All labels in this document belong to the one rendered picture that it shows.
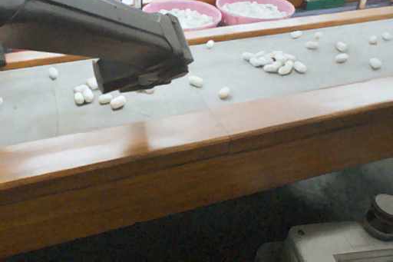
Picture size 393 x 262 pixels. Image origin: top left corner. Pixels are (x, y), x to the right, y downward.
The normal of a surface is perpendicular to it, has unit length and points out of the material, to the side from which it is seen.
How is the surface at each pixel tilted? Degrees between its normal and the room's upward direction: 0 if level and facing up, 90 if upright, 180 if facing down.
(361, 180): 0
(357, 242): 0
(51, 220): 90
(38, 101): 0
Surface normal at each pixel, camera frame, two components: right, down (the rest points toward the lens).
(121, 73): 0.13, -0.22
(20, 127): 0.00, -0.85
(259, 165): 0.30, 0.50
